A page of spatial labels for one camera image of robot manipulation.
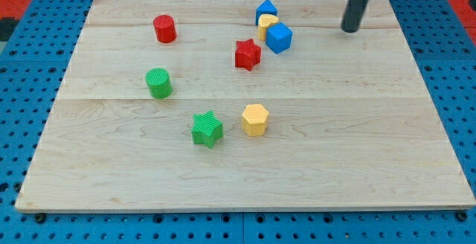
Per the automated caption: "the blue triangle block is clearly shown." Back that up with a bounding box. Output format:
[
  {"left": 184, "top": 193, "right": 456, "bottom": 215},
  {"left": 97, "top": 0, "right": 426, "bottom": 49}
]
[{"left": 255, "top": 0, "right": 278, "bottom": 25}]

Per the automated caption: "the light wooden board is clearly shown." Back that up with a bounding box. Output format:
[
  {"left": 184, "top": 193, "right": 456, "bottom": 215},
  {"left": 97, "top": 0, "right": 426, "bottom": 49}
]
[{"left": 16, "top": 0, "right": 475, "bottom": 214}]

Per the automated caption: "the yellow hexagon block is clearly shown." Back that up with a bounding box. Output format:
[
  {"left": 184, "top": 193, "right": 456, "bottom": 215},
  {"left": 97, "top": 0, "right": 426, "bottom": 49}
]
[{"left": 242, "top": 104, "right": 269, "bottom": 137}]

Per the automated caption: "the green star block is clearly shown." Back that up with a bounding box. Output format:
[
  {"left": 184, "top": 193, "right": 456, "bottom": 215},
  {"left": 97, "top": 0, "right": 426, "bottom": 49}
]
[{"left": 191, "top": 111, "right": 223, "bottom": 149}]

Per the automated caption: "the red star block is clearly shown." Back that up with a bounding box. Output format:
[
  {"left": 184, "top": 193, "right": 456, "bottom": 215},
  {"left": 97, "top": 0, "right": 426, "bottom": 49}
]
[{"left": 234, "top": 39, "right": 261, "bottom": 71}]

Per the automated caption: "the blue cube block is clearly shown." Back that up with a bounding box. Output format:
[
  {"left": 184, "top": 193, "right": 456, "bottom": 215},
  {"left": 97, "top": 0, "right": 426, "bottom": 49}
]
[{"left": 266, "top": 22, "right": 293, "bottom": 54}]

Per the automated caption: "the green cylinder block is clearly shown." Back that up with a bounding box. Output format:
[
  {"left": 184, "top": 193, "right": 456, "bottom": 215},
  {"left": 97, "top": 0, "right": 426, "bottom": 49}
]
[{"left": 145, "top": 68, "right": 173, "bottom": 99}]

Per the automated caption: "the yellow heart block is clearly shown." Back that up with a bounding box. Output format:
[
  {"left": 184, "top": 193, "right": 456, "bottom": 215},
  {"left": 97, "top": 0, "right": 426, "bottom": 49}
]
[{"left": 257, "top": 13, "right": 279, "bottom": 42}]

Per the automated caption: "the red cylinder block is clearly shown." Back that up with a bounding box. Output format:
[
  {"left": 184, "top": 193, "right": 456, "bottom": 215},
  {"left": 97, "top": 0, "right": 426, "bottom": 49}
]
[{"left": 152, "top": 15, "right": 177, "bottom": 43}]

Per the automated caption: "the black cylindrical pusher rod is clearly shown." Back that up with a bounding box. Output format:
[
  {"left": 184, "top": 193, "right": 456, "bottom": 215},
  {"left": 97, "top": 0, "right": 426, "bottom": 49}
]
[{"left": 341, "top": 0, "right": 369, "bottom": 33}]

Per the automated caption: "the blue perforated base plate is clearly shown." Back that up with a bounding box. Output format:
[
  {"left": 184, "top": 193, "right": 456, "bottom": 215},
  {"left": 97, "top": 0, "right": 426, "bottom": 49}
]
[{"left": 1, "top": 0, "right": 475, "bottom": 243}]

